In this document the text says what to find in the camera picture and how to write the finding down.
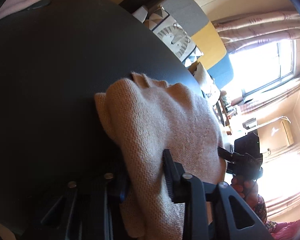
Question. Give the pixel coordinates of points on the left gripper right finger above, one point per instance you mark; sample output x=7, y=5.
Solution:
x=211, y=211

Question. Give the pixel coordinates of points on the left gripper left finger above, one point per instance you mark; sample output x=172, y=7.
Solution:
x=87, y=212

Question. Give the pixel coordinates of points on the beige knit sweater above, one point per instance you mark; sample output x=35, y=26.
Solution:
x=144, y=117

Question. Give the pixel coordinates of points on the person's right hand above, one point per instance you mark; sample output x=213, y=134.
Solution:
x=248, y=190

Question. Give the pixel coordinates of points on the wooden side shelf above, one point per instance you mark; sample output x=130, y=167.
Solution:
x=222, y=116

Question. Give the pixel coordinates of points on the deer print cushion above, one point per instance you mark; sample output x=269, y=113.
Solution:
x=206, y=84

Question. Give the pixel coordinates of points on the pink striped curtain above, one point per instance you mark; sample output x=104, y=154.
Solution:
x=252, y=31

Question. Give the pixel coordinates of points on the tiger print cushion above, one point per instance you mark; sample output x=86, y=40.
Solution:
x=170, y=32

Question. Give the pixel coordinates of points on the grey yellow blue sofa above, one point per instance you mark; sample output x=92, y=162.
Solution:
x=197, y=25

